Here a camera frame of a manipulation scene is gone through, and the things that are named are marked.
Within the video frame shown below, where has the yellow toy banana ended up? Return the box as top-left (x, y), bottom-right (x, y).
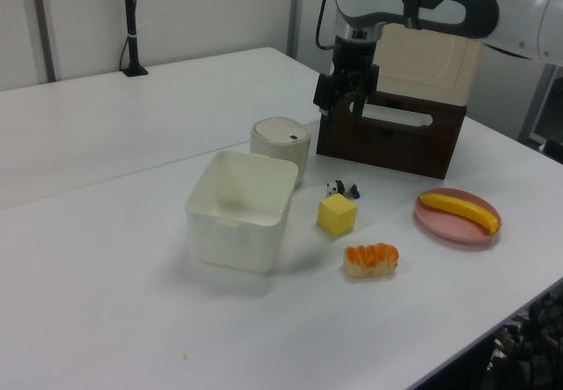
top-left (417, 192), bottom-right (501, 236)

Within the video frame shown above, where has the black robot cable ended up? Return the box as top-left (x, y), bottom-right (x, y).
top-left (314, 0), bottom-right (342, 51)

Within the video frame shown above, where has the cream round lidded bin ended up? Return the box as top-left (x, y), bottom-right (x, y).
top-left (250, 117), bottom-right (312, 188)

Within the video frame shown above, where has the cream plastic drawer box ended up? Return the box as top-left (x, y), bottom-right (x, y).
top-left (372, 22), bottom-right (485, 107)

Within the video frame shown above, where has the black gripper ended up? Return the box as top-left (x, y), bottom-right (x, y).
top-left (312, 35), bottom-right (380, 120)

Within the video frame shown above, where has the yellow cube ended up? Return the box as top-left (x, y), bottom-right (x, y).
top-left (316, 193), bottom-right (358, 236)

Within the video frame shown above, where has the orange toy bread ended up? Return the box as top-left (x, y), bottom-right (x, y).
top-left (342, 242), bottom-right (401, 279)

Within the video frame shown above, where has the white open plastic box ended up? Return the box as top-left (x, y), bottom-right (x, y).
top-left (184, 150), bottom-right (300, 275)

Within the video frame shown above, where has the dark brown wooden box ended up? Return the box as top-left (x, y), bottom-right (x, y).
top-left (315, 90), bottom-right (467, 180)

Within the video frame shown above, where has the pink plate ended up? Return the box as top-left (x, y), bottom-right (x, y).
top-left (413, 188), bottom-right (502, 246)

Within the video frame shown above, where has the black camera stand pole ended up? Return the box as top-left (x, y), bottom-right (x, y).
top-left (121, 0), bottom-right (150, 77)

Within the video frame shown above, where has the small panda figurine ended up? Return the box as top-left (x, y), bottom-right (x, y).
top-left (325, 179), bottom-right (362, 201)

